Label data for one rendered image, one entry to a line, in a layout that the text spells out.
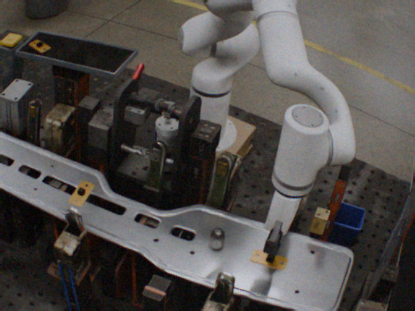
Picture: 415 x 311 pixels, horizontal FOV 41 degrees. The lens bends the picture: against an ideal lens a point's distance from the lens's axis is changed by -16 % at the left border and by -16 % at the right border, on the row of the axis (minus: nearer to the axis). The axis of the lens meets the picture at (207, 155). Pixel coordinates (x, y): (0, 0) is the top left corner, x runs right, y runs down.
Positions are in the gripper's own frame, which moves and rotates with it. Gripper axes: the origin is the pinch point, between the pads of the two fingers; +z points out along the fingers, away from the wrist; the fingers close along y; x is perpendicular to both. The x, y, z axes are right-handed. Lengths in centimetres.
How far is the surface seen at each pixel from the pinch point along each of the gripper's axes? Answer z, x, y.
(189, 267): 8.2, -15.3, 9.4
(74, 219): -1.0, -39.6, 15.6
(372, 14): 115, 11, -384
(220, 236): 4.2, -11.6, 1.1
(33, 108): 0, -70, -13
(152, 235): 8.3, -25.9, 4.0
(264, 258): 7.9, -1.1, 0.6
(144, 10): 114, -153, -268
